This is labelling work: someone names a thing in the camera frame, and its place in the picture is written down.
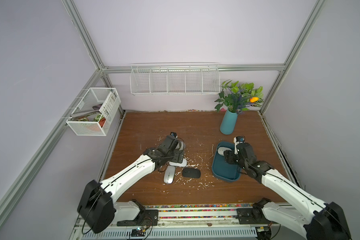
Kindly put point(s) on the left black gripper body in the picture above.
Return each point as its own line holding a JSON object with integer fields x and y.
{"x": 173, "y": 156}

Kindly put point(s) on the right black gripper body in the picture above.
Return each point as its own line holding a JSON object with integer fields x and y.
{"x": 233, "y": 158}

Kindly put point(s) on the silver computer mouse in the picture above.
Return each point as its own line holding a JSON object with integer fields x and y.
{"x": 169, "y": 175}

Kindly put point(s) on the black computer mouse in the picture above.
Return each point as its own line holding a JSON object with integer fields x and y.
{"x": 191, "y": 173}

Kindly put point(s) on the white rounded computer mouse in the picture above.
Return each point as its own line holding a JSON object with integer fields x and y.
{"x": 222, "y": 150}

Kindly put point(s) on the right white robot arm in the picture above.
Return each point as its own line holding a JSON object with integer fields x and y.
{"x": 312, "y": 218}

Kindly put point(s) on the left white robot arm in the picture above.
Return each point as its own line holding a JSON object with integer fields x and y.
{"x": 99, "y": 205}

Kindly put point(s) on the teal storage box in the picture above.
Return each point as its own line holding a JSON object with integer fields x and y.
{"x": 222, "y": 170}

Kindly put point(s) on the teal vase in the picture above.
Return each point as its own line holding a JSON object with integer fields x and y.
{"x": 228, "y": 123}

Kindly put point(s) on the green artificial plant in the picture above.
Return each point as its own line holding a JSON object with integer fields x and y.
{"x": 238, "y": 98}

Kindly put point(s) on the white mesh basket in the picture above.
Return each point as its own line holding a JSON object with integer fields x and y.
{"x": 95, "y": 112}

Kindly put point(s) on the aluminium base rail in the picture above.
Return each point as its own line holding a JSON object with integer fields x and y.
{"x": 204, "y": 222}

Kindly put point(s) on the white wire wall shelf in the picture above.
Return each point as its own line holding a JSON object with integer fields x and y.
{"x": 175, "y": 79}

